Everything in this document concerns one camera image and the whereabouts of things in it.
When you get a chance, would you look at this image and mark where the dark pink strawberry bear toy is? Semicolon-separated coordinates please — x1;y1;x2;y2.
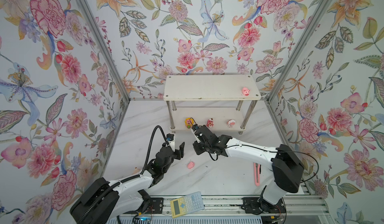
206;118;214;128

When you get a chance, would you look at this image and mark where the pink bear with yellow flower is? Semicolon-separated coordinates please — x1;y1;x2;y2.
185;118;194;129

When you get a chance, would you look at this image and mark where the pink white round figurine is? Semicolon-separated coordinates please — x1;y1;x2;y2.
227;119;236;128

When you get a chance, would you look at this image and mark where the pink pig toy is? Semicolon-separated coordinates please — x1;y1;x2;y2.
187;161;195;169
242;87;251;97

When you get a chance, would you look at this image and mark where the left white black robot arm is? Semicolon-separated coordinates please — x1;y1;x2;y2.
70;142;185;224

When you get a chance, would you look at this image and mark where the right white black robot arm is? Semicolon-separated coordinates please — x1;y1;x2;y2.
192;125;304;215

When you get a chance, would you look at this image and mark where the white two-tier shelf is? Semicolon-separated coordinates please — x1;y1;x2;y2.
164;75;262;134

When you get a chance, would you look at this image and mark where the pink utility knife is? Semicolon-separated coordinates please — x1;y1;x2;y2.
254;163;261;187

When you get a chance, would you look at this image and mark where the yellow blue calculator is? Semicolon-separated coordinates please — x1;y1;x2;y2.
170;192;205;218

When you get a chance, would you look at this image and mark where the black corrugated cable conduit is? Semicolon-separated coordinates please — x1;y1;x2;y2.
74;125;169;224

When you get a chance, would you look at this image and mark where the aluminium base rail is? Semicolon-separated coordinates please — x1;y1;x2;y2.
119;194;329;217

